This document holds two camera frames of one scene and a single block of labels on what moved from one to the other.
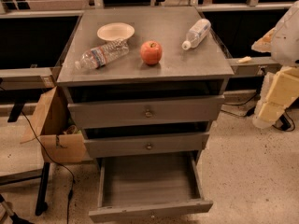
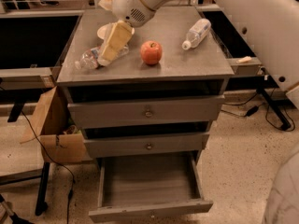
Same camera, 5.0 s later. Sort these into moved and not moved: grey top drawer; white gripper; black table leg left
Moved: white gripper
Not moved: grey top drawer; black table leg left
